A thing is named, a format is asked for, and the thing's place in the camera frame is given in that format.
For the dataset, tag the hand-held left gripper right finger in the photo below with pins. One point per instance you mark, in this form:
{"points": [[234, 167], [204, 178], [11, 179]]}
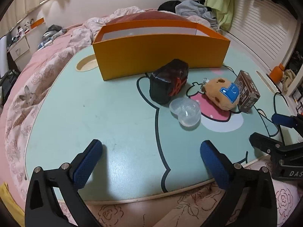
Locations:
{"points": [[214, 163]]}

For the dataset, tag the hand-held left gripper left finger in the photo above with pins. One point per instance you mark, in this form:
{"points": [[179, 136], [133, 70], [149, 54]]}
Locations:
{"points": [[86, 165]]}

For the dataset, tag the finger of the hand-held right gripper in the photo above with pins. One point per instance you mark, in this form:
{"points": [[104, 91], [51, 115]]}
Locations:
{"points": [[284, 120], [265, 143]]}

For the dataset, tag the brown drink carton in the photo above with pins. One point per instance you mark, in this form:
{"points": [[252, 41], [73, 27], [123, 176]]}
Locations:
{"points": [[248, 92]]}

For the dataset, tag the black zip pouch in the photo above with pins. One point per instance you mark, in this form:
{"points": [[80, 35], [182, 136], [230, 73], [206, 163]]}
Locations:
{"points": [[165, 82]]}

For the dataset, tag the orange cardboard box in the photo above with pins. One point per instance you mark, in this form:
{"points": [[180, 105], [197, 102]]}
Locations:
{"points": [[161, 52]]}

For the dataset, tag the beige crumpled cloth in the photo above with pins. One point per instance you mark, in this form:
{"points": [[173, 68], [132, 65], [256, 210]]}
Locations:
{"points": [[288, 78]]}

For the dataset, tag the mint green lap table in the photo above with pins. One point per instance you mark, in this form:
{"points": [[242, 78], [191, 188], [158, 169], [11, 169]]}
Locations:
{"points": [[94, 113]]}

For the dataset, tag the yellow cloth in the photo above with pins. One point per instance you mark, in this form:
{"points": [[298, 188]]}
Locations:
{"points": [[8, 201]]}

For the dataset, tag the pink floral quilt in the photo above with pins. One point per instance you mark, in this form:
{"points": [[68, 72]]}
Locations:
{"points": [[35, 87]]}

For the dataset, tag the white slatted cabinet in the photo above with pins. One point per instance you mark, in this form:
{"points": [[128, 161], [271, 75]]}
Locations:
{"points": [[260, 28]]}

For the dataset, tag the black bag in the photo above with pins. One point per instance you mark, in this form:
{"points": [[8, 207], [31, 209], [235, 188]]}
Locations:
{"points": [[9, 80]]}

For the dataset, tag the pink bed sheet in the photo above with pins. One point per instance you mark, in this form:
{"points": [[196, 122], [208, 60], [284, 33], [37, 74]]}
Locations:
{"points": [[40, 56]]}

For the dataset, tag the white bedside drawer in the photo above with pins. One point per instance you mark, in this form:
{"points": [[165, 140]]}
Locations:
{"points": [[20, 49]]}

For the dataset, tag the light green cloth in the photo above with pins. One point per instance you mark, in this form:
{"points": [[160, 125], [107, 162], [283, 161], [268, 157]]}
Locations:
{"points": [[220, 2]]}

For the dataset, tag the patterned grey blue clothes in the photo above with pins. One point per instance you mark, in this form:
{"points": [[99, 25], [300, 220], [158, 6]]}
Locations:
{"points": [[53, 33]]}

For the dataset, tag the small orange shelf box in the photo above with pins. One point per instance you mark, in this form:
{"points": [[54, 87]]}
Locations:
{"points": [[37, 23]]}

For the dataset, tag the maroon ribbed pillow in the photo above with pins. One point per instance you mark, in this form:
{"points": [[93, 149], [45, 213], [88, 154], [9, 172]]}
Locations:
{"points": [[146, 16]]}

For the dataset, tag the black garment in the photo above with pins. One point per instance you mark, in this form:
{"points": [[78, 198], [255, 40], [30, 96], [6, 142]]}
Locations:
{"points": [[170, 6]]}

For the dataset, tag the white padded headboard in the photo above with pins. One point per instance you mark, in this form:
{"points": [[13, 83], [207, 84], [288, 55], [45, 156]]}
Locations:
{"points": [[106, 2]]}

